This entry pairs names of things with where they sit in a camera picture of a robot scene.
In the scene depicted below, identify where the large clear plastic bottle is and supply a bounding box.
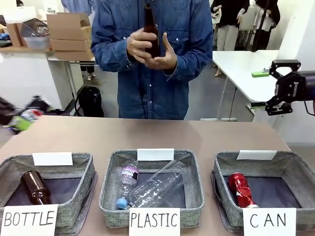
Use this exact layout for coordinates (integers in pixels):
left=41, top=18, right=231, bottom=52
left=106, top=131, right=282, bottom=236
left=128, top=159, right=186, bottom=208

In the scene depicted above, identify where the person in denim shirt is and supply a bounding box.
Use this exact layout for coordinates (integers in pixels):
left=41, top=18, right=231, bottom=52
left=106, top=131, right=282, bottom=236
left=91, top=0, right=214, bottom=120

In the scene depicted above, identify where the flat cardboard box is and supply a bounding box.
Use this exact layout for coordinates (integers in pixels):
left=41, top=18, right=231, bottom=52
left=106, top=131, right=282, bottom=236
left=50, top=38, right=92, bottom=52
left=48, top=25, right=93, bottom=41
left=55, top=46, right=95, bottom=61

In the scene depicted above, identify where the clear plastic tub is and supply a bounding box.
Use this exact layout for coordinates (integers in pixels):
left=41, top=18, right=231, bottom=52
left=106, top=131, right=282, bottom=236
left=24, top=35, right=51, bottom=49

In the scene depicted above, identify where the person's left hand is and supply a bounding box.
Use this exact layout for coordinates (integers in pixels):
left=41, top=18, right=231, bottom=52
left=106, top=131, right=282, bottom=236
left=142, top=32, right=178, bottom=71

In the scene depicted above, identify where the person's left forearm denim sleeve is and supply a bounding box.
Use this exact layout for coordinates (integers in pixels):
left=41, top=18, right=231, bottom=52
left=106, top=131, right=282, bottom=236
left=161, top=36, right=214, bottom=82

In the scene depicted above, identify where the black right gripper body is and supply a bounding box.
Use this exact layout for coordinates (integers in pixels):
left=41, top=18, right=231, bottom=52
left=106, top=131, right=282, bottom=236
left=274, top=71, right=309, bottom=104

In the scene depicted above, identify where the white table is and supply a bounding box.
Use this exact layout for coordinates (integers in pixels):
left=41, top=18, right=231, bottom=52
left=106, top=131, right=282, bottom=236
left=200, top=50, right=281, bottom=122

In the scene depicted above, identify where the open cardboard box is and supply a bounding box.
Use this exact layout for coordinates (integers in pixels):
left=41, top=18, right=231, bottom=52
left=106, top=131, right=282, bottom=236
left=46, top=12, right=91, bottom=31

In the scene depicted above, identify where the small cardboard box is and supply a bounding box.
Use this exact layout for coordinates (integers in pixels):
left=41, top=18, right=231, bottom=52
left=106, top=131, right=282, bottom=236
left=6, top=22, right=28, bottom=47

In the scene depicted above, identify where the grey fabric basket can label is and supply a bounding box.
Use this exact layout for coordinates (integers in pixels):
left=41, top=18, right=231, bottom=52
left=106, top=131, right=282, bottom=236
left=211, top=150, right=315, bottom=233

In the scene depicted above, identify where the white foam block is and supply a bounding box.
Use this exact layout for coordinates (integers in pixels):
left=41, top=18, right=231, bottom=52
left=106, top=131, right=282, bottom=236
left=3, top=6, right=37, bottom=24

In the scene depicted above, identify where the multicoloured drink can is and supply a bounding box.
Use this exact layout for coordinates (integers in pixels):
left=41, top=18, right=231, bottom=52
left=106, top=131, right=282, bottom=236
left=21, top=109, right=44, bottom=123

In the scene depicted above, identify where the bystander in blue shirt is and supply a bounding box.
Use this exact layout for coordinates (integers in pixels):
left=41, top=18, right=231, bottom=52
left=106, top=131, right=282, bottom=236
left=61, top=0, right=95, bottom=15

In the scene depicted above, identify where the white paper sign BOTTLE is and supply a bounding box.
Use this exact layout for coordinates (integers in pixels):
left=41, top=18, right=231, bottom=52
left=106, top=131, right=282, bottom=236
left=0, top=204, right=59, bottom=236

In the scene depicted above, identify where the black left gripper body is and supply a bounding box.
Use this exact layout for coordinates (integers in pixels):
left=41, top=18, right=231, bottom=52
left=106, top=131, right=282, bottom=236
left=0, top=97, right=17, bottom=125

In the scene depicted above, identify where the brown glass bottle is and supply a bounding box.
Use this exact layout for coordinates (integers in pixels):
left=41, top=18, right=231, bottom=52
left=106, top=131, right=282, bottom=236
left=143, top=3, right=160, bottom=59
left=20, top=171, right=52, bottom=205

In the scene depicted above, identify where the dark wire mesh basket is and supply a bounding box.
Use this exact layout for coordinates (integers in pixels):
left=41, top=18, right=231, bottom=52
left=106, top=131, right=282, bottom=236
left=21, top=19, right=50, bottom=37

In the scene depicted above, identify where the black backpack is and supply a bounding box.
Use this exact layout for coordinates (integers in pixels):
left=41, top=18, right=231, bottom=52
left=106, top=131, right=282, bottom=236
left=74, top=86, right=104, bottom=118

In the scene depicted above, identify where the bystander in black jacket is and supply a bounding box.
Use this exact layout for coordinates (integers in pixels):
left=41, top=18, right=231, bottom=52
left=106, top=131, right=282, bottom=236
left=253, top=0, right=281, bottom=50

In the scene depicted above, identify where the bystander in black top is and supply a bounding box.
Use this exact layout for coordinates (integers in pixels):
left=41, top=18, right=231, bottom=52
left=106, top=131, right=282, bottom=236
left=211, top=0, right=250, bottom=52

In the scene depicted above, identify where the white paper sign PLASTIC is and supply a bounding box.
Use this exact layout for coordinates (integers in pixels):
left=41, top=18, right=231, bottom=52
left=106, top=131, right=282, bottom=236
left=128, top=207, right=181, bottom=236

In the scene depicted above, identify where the black right arm cable sleeve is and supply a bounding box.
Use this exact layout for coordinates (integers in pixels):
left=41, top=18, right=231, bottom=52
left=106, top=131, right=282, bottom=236
left=303, top=100, right=315, bottom=116

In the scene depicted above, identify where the person's right forearm denim sleeve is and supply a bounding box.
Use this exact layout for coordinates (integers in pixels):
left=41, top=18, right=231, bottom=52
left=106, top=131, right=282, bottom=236
left=91, top=36, right=131, bottom=72

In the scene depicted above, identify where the blank white card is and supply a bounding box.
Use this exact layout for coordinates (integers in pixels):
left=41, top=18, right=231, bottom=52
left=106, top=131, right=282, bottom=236
left=32, top=152, right=74, bottom=166
left=236, top=149, right=278, bottom=161
left=137, top=148, right=175, bottom=162

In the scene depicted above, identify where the black tripod pole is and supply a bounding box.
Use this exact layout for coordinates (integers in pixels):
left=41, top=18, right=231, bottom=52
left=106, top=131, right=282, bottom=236
left=251, top=0, right=269, bottom=52

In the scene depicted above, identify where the small clear plastic water bottle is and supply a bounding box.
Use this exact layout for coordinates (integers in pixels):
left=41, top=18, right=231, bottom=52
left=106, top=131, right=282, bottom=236
left=116, top=159, right=140, bottom=210

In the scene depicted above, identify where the person's right hand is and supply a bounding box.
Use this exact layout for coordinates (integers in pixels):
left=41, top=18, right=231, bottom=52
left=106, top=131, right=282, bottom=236
left=126, top=27, right=158, bottom=67

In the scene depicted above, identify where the white paper sign CAN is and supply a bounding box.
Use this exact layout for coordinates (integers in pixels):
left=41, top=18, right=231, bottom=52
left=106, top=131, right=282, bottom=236
left=242, top=207, right=297, bottom=236

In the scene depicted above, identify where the grey fabric basket bottle label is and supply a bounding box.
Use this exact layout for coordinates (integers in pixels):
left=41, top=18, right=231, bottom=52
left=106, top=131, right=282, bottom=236
left=0, top=152, right=98, bottom=236

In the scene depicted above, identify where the grey fabric basket plastic label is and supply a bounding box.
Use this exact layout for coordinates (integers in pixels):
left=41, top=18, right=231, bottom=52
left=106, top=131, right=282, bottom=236
left=98, top=148, right=205, bottom=228

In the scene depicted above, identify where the wooden shelf board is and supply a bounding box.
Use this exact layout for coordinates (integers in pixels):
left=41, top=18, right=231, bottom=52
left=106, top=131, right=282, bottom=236
left=0, top=46, right=54, bottom=53

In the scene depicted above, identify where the crushed red drink can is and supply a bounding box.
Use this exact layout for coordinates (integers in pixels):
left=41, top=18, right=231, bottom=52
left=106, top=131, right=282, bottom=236
left=228, top=172, right=260, bottom=208

